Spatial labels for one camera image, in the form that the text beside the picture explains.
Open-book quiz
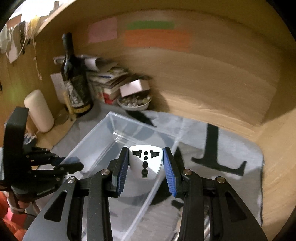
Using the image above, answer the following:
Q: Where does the clear plastic storage bin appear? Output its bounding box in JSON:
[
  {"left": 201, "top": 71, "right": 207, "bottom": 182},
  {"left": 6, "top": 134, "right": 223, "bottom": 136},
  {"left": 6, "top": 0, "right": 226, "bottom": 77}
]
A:
[{"left": 52, "top": 111, "right": 183, "bottom": 240}]

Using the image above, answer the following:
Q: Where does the white travel plug adapter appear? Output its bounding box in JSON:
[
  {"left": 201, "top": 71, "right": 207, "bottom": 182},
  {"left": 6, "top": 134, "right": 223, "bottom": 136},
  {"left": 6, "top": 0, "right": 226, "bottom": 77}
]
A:
[{"left": 129, "top": 145, "right": 163, "bottom": 180}]

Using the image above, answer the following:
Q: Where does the cream cylindrical speaker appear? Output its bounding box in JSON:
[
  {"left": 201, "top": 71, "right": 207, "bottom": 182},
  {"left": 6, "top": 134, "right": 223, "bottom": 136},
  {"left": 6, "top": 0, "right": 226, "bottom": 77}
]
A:
[{"left": 24, "top": 89, "right": 55, "bottom": 133}]

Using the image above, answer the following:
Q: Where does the grey rug with black letters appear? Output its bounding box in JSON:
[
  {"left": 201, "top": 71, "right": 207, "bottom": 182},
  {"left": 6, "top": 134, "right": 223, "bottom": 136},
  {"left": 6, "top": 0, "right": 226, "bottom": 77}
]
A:
[{"left": 45, "top": 104, "right": 263, "bottom": 223}]

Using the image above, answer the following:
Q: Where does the yellow lip balm tube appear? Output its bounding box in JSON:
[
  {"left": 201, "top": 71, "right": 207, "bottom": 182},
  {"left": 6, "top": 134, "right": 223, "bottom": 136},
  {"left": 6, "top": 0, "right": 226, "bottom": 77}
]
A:
[{"left": 63, "top": 91, "right": 74, "bottom": 115}]

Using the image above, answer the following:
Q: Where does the white bowl of stones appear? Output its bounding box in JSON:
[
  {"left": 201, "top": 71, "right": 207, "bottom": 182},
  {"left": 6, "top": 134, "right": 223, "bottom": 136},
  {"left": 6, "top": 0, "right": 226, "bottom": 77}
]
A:
[{"left": 117, "top": 95, "right": 152, "bottom": 111}]

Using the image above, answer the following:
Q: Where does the white handwritten note paper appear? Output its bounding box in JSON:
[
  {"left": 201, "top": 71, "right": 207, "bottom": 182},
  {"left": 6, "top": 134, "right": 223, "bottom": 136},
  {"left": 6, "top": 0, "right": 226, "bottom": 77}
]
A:
[{"left": 50, "top": 73, "right": 66, "bottom": 104}]

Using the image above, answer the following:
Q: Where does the dark wine bottle elephant label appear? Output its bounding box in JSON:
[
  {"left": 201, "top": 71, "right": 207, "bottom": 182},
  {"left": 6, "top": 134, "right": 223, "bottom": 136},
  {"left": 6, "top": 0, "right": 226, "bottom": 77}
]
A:
[{"left": 61, "top": 33, "right": 94, "bottom": 117}]

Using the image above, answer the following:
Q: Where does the pink white small box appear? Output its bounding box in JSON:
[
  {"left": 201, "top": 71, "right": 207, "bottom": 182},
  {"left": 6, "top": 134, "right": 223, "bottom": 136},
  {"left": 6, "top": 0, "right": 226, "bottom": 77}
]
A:
[{"left": 119, "top": 79, "right": 150, "bottom": 97}]

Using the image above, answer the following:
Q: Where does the stack of books and papers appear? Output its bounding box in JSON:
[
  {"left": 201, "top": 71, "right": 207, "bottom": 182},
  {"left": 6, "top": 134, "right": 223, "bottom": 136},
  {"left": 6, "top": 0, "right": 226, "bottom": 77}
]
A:
[{"left": 53, "top": 54, "right": 139, "bottom": 105}]

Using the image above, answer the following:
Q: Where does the orange sticky note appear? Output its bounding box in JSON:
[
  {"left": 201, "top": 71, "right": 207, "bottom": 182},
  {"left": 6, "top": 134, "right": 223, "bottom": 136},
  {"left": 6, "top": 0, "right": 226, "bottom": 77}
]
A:
[{"left": 124, "top": 29, "right": 191, "bottom": 52}]

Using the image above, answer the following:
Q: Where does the pink sticky note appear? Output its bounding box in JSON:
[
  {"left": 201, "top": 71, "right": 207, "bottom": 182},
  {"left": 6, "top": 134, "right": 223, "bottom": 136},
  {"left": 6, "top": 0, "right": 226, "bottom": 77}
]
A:
[{"left": 88, "top": 17, "right": 117, "bottom": 43}]

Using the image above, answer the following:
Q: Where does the green sticky note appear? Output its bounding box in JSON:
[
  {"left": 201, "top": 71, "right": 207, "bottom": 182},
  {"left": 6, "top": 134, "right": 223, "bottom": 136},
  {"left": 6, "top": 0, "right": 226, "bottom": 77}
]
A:
[{"left": 126, "top": 21, "right": 175, "bottom": 30}]

